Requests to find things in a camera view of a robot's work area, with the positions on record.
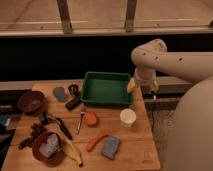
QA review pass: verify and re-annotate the white paper cup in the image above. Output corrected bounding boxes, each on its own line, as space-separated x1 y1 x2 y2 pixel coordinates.
120 108 136 128

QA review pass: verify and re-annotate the dark grape bunch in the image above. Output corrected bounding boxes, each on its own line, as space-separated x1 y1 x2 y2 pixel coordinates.
18 123 47 149

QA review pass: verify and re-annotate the black handled knife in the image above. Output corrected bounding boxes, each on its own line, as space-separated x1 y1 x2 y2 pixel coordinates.
48 115 73 140

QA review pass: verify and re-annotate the orange carrot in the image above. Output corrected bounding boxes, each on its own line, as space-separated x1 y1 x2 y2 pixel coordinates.
85 133 107 152

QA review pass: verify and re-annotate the red-brown bowl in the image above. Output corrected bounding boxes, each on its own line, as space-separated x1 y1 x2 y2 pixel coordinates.
32 132 61 162

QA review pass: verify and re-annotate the blue sponge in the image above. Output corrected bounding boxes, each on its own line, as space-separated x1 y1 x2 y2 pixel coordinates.
101 136 120 160

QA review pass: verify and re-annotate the blue-grey round lid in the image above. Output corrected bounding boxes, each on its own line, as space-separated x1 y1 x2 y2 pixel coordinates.
53 87 66 102

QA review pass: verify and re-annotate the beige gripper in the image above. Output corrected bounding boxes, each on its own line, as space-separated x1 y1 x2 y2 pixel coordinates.
126 68 159 93

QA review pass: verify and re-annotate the black tape roll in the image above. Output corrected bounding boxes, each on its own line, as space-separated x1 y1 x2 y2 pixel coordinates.
68 84 80 96

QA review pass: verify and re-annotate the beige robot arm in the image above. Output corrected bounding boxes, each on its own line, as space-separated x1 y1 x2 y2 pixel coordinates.
127 39 213 171

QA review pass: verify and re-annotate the wooden window frame rail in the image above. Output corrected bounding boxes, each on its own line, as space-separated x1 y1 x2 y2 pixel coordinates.
0 0 213 36

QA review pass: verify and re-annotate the orange round fruit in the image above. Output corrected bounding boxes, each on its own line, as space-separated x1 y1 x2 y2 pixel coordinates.
84 112 98 126

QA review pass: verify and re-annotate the green plastic tray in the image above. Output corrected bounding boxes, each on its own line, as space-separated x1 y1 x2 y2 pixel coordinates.
81 71 133 107

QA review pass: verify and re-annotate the yellow banana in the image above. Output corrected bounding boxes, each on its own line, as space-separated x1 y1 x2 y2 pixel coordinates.
62 139 83 167

